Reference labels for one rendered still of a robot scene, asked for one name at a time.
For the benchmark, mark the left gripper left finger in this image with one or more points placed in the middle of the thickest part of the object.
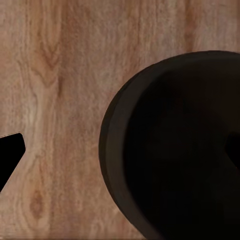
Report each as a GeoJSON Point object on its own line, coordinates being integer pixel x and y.
{"type": "Point", "coordinates": [12, 149]}

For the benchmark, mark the cauldron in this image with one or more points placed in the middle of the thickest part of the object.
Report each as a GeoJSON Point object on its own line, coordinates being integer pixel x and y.
{"type": "Point", "coordinates": [162, 147]}

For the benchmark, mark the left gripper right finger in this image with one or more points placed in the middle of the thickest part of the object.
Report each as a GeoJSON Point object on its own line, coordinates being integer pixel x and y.
{"type": "Point", "coordinates": [232, 149]}

